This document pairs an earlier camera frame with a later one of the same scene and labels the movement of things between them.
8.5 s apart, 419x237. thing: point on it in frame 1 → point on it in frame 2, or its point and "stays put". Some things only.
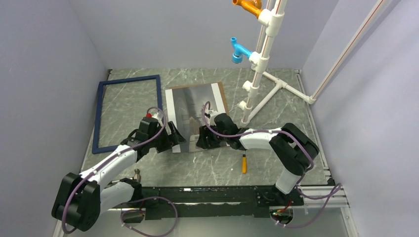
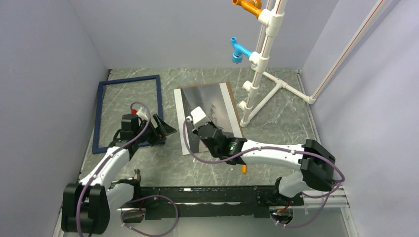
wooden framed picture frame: (96, 149) stays put
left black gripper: (168, 144) → (159, 134)
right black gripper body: (219, 139) → (215, 153)
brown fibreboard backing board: (221, 91) → (231, 95)
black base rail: (230, 202) stays put
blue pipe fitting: (239, 51) stays put
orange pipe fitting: (253, 6) stays put
